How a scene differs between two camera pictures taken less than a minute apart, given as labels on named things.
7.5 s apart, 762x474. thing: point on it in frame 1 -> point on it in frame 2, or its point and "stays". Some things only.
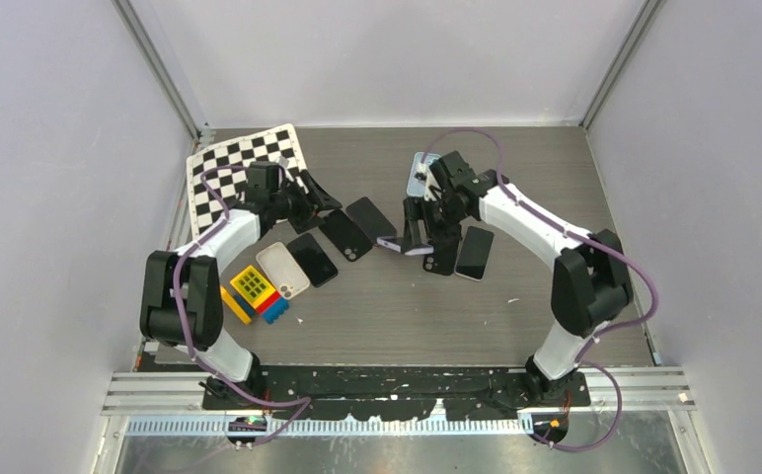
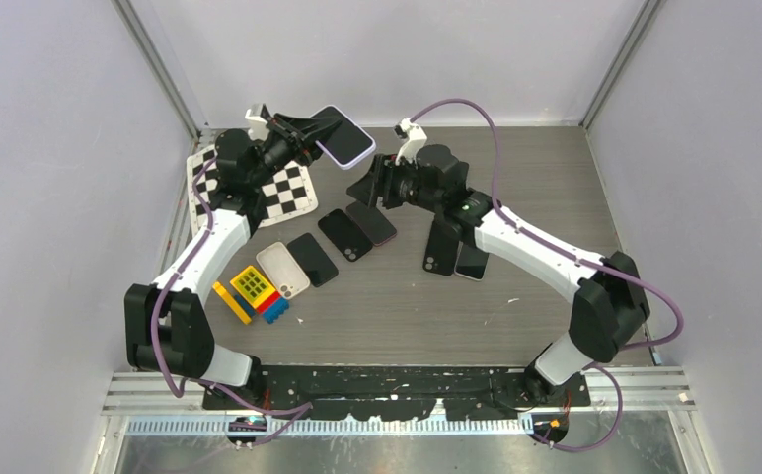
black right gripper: x=414 y=210 -> x=368 y=190
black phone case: x=443 y=259 stays
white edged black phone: x=474 y=253 stays
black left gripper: x=307 y=218 -> x=296 y=134
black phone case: x=344 y=234 stays
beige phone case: x=283 y=271 stays
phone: x=395 y=243 -> x=346 y=142
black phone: x=313 y=260 stays
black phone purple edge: x=370 y=219 stays
